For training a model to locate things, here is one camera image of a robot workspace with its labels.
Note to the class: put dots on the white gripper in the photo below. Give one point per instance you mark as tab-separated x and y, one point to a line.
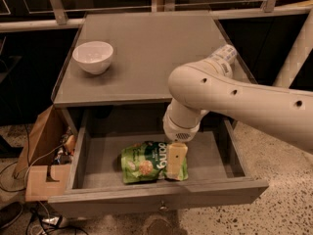
176	132

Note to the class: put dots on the green rice chip bag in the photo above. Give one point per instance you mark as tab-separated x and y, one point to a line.
144	162

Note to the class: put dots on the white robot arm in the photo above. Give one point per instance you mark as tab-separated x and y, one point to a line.
208	85

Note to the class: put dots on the open grey top drawer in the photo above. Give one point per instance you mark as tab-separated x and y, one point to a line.
217	170

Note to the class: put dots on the metal drawer knob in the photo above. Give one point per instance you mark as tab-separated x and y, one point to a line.
163	207

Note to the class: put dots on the grey cabinet with counter top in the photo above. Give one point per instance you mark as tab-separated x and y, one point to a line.
146	49

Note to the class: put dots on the clear plastic water bottle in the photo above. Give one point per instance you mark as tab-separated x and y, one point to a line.
226	52

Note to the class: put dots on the white ceramic bowl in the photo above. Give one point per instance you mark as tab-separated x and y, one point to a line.
94	57

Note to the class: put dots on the wooden side box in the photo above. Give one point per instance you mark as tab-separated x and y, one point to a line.
44	163

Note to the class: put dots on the metal railing frame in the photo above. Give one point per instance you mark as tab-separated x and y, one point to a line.
19	15

